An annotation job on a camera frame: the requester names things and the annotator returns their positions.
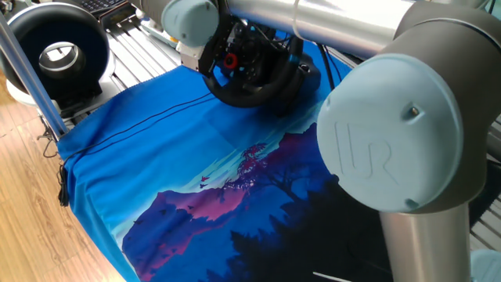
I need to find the aluminium frame post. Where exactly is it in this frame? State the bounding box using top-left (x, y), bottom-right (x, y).
top-left (0, 13), bottom-right (70, 140)

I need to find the silver Schunk gripper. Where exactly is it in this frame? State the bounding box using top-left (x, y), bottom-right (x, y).
top-left (178, 15), bottom-right (228, 78)

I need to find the white zip tie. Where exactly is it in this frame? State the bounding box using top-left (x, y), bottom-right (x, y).
top-left (312, 271), bottom-right (348, 282)

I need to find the dark brown flat box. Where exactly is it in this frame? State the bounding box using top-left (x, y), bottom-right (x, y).
top-left (99, 2), bottom-right (142, 29)

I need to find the blue landscape print cloth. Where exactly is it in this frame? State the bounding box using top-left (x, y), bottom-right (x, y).
top-left (57, 41), bottom-right (392, 282)

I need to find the thin black cable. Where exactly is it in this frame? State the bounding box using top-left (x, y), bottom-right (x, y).
top-left (57, 91), bottom-right (215, 208)
top-left (74, 96), bottom-right (219, 160)

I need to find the black round ring fan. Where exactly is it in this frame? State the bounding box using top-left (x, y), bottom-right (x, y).
top-left (0, 2), bottom-right (117, 114)

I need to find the thin black hanging wire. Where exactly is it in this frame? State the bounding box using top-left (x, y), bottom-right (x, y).
top-left (37, 125), bottom-right (59, 160)

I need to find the black steering wheel base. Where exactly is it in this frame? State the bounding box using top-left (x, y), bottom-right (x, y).
top-left (269, 52), bottom-right (322, 117)

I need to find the black keyboard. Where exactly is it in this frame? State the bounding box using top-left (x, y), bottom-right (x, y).
top-left (72, 0), bottom-right (128, 16)

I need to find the black leather steering wheel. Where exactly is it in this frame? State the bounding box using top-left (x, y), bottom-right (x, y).
top-left (199, 0), bottom-right (305, 109)

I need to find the white emergency stop box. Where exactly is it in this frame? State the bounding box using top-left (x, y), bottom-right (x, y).
top-left (139, 15), bottom-right (183, 50)

